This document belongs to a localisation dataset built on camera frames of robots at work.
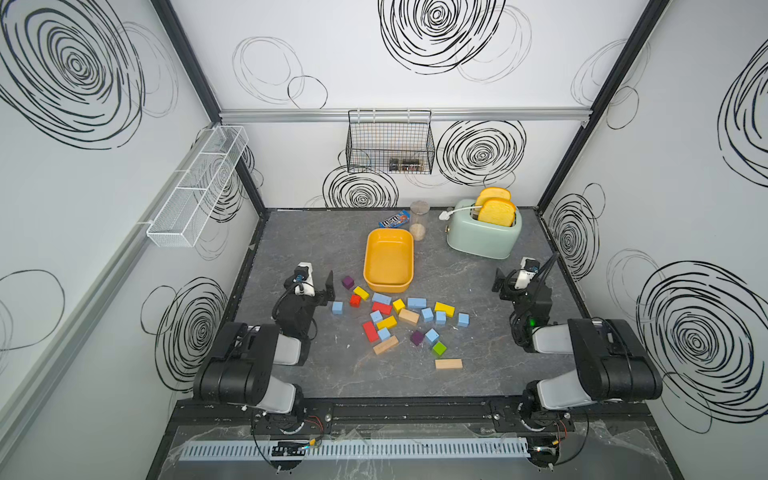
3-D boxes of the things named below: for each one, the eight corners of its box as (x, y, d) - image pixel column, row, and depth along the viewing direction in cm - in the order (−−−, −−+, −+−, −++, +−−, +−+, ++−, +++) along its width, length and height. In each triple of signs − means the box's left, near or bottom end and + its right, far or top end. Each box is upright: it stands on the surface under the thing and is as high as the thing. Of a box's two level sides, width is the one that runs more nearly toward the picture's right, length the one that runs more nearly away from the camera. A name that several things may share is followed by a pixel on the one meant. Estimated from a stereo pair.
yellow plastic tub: (362, 293, 98) (361, 284, 93) (366, 238, 113) (365, 228, 109) (416, 294, 98) (417, 284, 93) (412, 238, 113) (413, 228, 109)
